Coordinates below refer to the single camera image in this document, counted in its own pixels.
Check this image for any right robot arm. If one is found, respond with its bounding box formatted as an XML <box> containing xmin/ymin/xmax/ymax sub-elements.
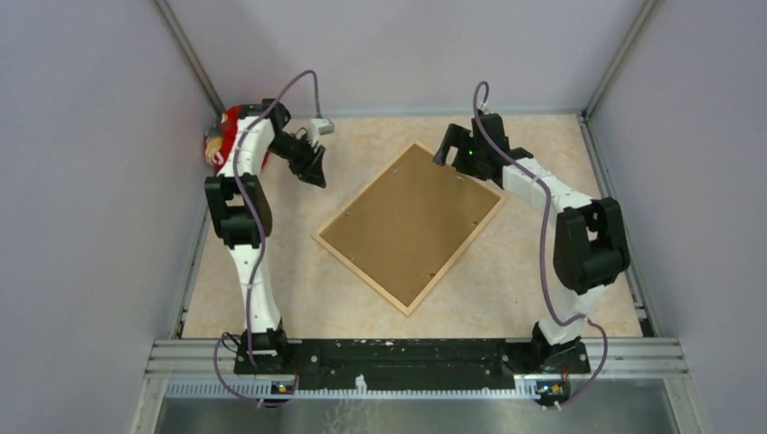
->
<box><xmin>433</xmin><ymin>111</ymin><xmax>630</xmax><ymax>373</ymax></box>

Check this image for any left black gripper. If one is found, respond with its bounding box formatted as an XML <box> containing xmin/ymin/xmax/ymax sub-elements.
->
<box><xmin>268</xmin><ymin>134</ymin><xmax>327</xmax><ymax>189</ymax></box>

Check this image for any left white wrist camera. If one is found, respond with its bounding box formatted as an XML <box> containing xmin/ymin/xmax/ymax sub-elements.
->
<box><xmin>308</xmin><ymin>118</ymin><xmax>335</xmax><ymax>146</ymax></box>

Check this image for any wooden picture frame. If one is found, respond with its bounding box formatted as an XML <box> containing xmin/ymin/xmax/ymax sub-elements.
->
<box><xmin>312</xmin><ymin>141</ymin><xmax>508</xmax><ymax>318</ymax></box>

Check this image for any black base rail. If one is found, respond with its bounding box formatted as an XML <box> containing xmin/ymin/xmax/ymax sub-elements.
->
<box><xmin>233</xmin><ymin>338</ymin><xmax>591</xmax><ymax>392</ymax></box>

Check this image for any brown frame backing board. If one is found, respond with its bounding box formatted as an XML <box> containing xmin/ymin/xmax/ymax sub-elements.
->
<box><xmin>318</xmin><ymin>145</ymin><xmax>502</xmax><ymax>309</ymax></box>

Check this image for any red crumpled cloth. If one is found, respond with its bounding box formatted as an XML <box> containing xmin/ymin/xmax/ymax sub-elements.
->
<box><xmin>204</xmin><ymin>105</ymin><xmax>275</xmax><ymax>177</ymax></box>

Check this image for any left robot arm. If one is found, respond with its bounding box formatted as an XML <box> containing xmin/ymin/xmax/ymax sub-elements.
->
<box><xmin>204</xmin><ymin>99</ymin><xmax>327</xmax><ymax>374</ymax></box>

